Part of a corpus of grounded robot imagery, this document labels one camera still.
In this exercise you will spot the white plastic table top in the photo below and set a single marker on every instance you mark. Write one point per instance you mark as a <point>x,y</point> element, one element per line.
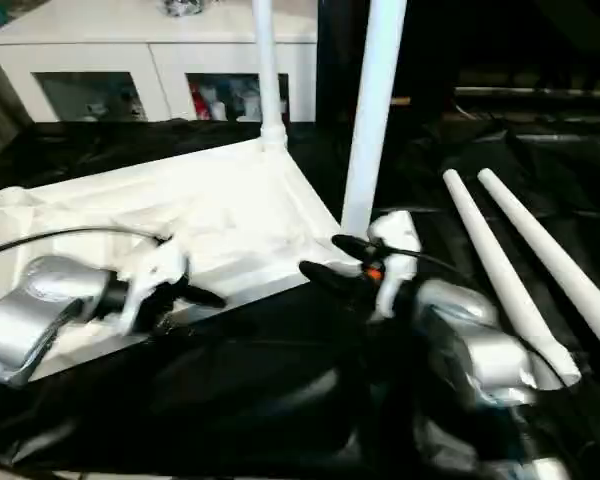
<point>230,225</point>

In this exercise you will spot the white plastic table leg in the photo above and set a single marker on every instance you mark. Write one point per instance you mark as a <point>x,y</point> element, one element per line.
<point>540,240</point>
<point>490,260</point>
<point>375,125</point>
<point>267,75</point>

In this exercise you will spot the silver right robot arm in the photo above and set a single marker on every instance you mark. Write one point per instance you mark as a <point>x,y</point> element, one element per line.
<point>480,345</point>

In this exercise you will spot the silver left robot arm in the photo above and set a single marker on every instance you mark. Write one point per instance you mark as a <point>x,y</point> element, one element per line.
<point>55,300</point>

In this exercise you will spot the black table mat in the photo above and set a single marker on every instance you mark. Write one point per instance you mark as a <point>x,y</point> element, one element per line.
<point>280,380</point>

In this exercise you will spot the white glass-door cabinet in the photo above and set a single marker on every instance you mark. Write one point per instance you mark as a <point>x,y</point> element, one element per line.
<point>130,50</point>

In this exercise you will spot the grey curtain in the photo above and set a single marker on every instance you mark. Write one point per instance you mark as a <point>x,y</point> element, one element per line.
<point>0,100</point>

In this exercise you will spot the clear glass ornament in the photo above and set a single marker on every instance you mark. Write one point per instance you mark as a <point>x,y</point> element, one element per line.
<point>180,6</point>

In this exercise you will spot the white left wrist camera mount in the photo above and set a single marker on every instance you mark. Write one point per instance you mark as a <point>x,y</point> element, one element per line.
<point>155,270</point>

